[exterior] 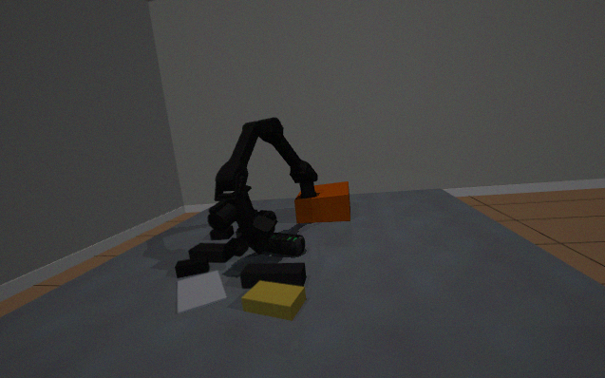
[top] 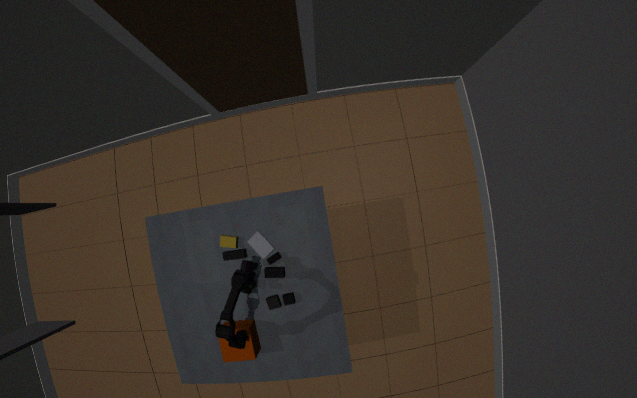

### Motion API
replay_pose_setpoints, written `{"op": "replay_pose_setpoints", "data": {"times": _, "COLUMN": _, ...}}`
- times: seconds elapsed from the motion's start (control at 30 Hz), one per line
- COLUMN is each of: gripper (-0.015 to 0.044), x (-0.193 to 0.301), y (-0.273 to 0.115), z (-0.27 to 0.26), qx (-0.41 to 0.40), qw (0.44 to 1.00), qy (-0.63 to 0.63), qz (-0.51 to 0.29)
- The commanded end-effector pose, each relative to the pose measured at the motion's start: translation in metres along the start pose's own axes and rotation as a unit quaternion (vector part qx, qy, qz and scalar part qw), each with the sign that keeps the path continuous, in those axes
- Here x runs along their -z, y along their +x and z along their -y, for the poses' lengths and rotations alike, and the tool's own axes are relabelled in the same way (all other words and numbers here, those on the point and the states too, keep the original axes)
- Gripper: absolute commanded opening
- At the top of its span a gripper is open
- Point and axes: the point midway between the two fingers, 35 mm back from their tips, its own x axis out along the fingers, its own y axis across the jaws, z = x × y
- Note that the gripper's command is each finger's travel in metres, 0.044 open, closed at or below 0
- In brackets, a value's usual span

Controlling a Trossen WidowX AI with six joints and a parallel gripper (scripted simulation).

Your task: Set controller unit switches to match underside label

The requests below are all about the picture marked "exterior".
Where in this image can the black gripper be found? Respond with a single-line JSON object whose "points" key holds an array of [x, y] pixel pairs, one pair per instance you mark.
{"points": [[239, 246]]}

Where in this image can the yellow rectangular block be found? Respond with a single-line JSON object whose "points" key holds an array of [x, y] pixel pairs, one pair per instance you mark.
{"points": [[273, 299]]}

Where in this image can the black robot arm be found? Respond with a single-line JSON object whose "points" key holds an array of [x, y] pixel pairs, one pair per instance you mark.
{"points": [[232, 176]]}

